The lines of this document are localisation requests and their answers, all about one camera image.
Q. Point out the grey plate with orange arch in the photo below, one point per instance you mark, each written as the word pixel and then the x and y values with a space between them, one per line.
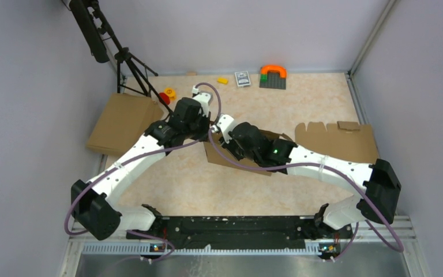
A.
pixel 273 77

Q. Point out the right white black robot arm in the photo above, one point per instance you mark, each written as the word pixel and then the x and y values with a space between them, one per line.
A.
pixel 374 188

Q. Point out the folded cardboard box left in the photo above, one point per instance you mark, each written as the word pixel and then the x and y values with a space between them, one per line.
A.
pixel 122 122

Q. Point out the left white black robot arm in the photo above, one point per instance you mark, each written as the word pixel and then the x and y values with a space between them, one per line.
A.
pixel 93 203

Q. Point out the black tripod stand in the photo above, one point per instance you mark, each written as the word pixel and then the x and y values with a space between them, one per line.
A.
pixel 105 47

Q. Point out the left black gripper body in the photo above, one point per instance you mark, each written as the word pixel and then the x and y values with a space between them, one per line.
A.
pixel 199 129

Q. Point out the small yellow block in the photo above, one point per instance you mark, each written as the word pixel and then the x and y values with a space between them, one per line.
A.
pixel 222 80

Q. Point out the playing card deck box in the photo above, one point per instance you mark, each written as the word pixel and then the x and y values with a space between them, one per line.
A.
pixel 242 79

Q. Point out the flat cardboard sheet right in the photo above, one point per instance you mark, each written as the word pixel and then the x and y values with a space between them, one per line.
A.
pixel 343 140

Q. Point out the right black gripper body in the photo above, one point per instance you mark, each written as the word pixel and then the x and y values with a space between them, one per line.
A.
pixel 229 142

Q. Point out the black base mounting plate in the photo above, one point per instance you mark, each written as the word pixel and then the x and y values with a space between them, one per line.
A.
pixel 243 232

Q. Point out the red yellow toy block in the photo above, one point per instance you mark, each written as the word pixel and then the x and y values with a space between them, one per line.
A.
pixel 168 95

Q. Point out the large cardboard box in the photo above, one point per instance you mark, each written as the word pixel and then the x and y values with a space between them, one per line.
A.
pixel 218 155

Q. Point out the aluminium frame rail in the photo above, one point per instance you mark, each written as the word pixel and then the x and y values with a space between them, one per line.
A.
pixel 366 255

